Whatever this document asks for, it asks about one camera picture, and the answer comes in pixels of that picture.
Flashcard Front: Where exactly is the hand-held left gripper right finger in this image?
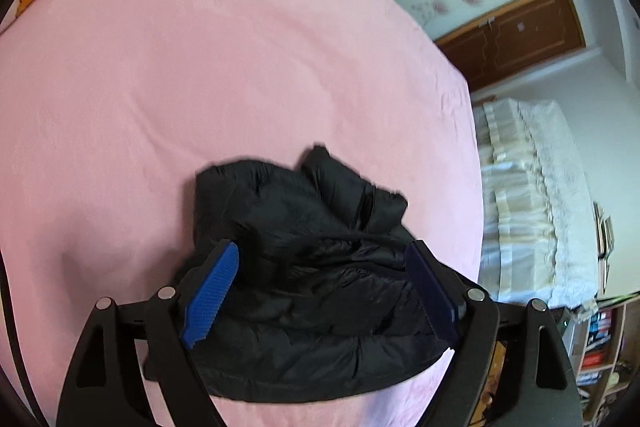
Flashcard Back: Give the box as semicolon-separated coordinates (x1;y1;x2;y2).
404;239;584;427

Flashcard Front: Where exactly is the pink bed blanket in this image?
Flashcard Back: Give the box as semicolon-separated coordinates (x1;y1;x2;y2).
0;0;484;427

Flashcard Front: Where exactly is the row of colourful books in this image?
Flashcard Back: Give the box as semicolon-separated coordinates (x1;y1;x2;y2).
575;307;636;400

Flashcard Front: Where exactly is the stack of books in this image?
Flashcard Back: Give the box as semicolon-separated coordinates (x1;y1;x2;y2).
592;202;617;294

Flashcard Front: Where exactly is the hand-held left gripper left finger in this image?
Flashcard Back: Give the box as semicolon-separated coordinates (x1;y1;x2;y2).
56;241;241;427

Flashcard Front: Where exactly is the wooden cabinet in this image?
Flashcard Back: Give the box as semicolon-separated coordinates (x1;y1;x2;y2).
570;291;640;427

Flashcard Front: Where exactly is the white lace cloth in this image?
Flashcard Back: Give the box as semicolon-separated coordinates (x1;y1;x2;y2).
517;99;602;324

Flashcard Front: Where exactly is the black puffer jacket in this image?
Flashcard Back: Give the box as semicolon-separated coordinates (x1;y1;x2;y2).
142;146;468;404

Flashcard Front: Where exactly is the brown wooden door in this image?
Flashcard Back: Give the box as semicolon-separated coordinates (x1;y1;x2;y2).
439;0;587;94

